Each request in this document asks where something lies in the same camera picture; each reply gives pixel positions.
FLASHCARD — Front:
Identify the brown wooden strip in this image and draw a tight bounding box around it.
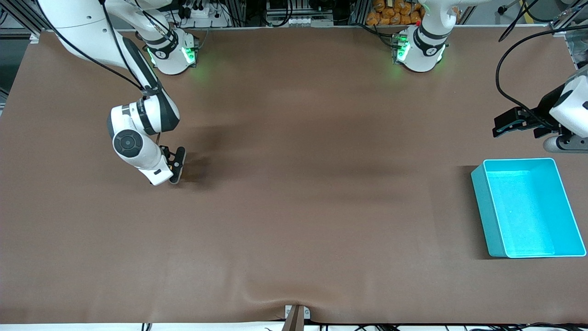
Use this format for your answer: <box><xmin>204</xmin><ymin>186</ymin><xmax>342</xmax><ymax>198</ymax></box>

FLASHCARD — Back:
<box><xmin>281</xmin><ymin>306</ymin><xmax>305</xmax><ymax>331</ymax></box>

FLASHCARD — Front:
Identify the aluminium frame profile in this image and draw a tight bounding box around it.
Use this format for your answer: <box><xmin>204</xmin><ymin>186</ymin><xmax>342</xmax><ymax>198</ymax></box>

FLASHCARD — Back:
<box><xmin>0</xmin><ymin>0</ymin><xmax>69</xmax><ymax>38</ymax></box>

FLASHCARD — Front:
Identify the metal table edge bracket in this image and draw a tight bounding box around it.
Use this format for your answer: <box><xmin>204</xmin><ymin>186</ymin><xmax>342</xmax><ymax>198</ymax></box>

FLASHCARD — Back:
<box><xmin>284</xmin><ymin>305</ymin><xmax>311</xmax><ymax>321</ymax></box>

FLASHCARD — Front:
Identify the brown table mat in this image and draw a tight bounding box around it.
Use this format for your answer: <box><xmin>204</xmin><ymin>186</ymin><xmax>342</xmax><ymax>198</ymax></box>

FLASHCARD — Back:
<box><xmin>0</xmin><ymin>27</ymin><xmax>588</xmax><ymax>325</ymax></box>

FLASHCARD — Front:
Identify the orange snack packets pile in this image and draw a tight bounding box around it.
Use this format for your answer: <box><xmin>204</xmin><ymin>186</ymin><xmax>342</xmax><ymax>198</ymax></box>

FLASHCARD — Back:
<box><xmin>366</xmin><ymin>0</ymin><xmax>425</xmax><ymax>26</ymax></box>

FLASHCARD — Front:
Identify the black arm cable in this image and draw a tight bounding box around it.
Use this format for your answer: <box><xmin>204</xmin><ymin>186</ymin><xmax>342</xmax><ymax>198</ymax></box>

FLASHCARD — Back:
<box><xmin>495</xmin><ymin>0</ymin><xmax>588</xmax><ymax>131</ymax></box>
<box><xmin>36</xmin><ymin>0</ymin><xmax>161</xmax><ymax>97</ymax></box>

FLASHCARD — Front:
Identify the turquoise plastic bin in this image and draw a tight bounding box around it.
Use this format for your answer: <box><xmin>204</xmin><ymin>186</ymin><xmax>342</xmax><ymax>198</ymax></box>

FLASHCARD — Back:
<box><xmin>470</xmin><ymin>158</ymin><xmax>587</xmax><ymax>258</ymax></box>

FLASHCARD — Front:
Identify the white power strip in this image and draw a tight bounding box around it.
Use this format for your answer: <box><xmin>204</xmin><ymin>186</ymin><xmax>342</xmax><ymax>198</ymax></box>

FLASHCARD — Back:
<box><xmin>177</xmin><ymin>5</ymin><xmax>230</xmax><ymax>28</ymax></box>

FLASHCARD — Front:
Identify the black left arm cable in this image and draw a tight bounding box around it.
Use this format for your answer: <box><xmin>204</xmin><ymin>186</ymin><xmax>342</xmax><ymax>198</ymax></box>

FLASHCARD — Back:
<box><xmin>495</xmin><ymin>0</ymin><xmax>588</xmax><ymax>131</ymax></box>

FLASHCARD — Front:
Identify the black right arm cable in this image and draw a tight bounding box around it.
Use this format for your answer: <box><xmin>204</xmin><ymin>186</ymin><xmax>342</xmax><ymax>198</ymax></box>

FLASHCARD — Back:
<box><xmin>36</xmin><ymin>0</ymin><xmax>161</xmax><ymax>97</ymax></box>

